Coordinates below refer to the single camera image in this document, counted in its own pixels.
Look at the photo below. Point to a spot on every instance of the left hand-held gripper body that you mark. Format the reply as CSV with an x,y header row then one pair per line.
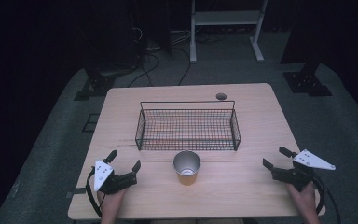
x,y
113,180

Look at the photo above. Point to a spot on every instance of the white metal table frame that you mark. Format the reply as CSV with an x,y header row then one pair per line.
x,y
227,21

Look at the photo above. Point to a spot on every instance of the person's left hand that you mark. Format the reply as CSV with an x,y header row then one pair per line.
x,y
111,202

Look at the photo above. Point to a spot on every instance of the metal cup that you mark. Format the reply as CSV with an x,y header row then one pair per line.
x,y
186,167

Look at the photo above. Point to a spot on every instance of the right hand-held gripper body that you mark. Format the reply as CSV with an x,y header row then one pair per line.
x,y
301,169

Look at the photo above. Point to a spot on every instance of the black stand base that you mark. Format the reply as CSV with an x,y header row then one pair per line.
x,y
96,85
307,82

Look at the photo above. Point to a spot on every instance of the person's right hand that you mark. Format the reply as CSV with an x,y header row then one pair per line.
x,y
302,199

